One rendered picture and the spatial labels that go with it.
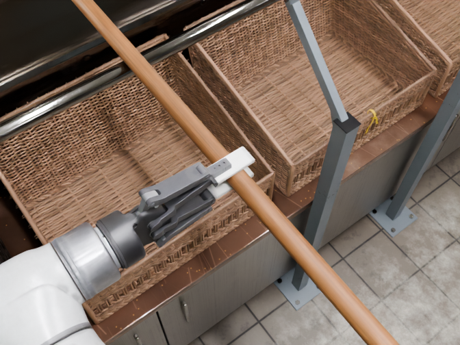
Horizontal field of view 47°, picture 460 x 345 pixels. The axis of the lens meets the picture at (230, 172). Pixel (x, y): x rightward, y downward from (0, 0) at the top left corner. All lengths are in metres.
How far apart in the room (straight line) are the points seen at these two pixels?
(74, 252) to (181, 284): 0.70
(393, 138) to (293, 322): 0.73
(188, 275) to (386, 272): 0.93
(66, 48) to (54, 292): 0.78
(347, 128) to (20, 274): 0.73
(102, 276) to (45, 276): 0.07
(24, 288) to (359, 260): 1.55
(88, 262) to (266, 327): 1.30
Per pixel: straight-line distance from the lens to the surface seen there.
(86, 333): 0.69
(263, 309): 1.95
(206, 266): 1.38
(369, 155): 1.59
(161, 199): 0.69
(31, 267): 0.69
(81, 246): 0.70
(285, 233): 0.72
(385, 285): 2.06
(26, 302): 0.68
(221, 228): 1.37
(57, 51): 1.34
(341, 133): 1.17
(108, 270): 0.70
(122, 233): 0.70
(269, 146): 1.39
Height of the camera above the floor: 1.85
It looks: 57 degrees down
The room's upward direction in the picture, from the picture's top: straight up
